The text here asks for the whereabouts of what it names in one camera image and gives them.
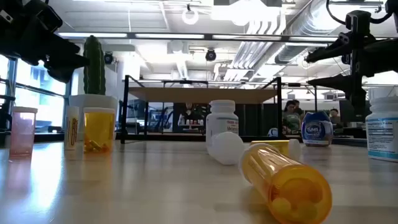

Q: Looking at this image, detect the wide amber pill bottle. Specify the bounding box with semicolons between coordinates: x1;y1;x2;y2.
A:
83;107;116;154

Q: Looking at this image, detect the black computer monitor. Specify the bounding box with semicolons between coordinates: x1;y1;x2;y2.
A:
338;99;354;123

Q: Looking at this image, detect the tall green cactus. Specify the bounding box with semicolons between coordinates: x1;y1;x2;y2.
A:
83;35;106;96

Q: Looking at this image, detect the black background furniture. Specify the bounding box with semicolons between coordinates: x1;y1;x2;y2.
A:
0;95;16;133

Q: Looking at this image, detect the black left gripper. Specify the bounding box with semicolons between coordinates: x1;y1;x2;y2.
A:
0;0;90;82

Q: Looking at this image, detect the white bottle ribbed cap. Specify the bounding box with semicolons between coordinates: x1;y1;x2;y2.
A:
206;131;246;166

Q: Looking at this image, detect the large white blue-label bottle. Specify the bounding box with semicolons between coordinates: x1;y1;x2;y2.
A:
365;96;398;162

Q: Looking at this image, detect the white hexagonal planter pot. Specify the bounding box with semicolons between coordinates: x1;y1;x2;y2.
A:
68;94;119;141

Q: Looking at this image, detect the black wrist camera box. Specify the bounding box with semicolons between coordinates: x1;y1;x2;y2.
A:
345;10;373;35

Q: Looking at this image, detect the person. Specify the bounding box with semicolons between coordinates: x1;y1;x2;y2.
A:
329;108;343;129
294;99;306;118
177;102;201;133
282;100;302;135

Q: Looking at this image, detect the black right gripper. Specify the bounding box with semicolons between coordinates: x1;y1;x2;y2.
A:
306;32;377;124

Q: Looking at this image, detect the wooden shelf black frame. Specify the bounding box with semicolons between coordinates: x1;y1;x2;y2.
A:
120;74;284;144

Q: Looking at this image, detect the small amber pill bottle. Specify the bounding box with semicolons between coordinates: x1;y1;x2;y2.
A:
250;139;302;162

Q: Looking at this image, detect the black aluminium table frame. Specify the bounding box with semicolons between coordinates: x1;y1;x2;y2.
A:
0;132;398;150

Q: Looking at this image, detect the white melatonin bottle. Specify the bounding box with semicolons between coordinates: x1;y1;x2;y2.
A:
205;99;239;147

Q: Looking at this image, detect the slim white yellow-label tube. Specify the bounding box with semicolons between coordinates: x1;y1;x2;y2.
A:
64;105;80;151

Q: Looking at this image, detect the white ring lamp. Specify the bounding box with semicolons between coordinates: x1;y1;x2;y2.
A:
182;3;200;26

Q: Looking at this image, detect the large amber pill bottle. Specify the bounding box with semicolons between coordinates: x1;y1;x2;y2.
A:
238;142;333;224

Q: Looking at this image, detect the round metal air duct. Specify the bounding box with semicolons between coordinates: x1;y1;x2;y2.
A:
275;0;358;65

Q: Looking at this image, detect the long ceiling light bar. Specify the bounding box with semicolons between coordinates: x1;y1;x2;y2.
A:
57;30;398;44

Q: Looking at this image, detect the blue Tums bottle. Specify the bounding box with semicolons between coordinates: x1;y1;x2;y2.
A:
301;111;334;147

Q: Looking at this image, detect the pink translucent pill bottle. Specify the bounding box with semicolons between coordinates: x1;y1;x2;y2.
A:
9;106;38;157

